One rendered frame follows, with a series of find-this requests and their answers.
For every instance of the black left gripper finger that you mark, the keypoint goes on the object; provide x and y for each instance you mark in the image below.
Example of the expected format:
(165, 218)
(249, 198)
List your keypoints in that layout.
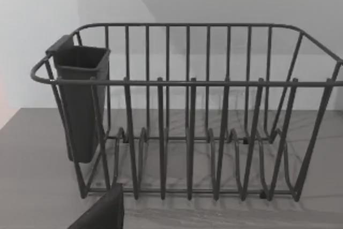
(107, 211)

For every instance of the dark grey utensil cup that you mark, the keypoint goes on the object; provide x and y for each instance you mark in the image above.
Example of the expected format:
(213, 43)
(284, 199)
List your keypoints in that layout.
(80, 100)

